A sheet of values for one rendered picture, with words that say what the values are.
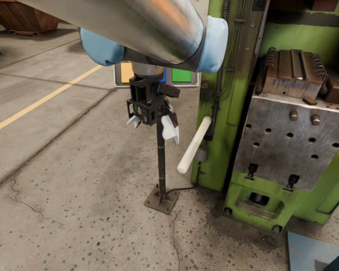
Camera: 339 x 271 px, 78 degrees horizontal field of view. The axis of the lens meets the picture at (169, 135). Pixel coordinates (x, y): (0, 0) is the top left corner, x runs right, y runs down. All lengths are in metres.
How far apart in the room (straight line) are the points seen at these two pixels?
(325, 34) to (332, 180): 0.79
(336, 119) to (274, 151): 0.27
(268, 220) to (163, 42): 1.37
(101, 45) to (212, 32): 0.17
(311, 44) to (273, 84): 0.51
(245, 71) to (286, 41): 0.38
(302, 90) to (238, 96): 0.32
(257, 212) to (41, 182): 1.62
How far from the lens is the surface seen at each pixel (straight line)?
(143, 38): 0.19
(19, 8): 7.03
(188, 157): 0.98
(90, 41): 0.37
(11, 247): 1.73
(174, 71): 0.86
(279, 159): 1.12
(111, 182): 1.77
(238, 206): 1.46
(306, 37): 1.44
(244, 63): 1.12
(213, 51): 0.30
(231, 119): 1.26
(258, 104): 0.96
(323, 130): 1.04
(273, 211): 1.49
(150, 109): 0.49
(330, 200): 1.62
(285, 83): 0.99
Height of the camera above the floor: 1.31
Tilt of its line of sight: 38 degrees down
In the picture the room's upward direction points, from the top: straight up
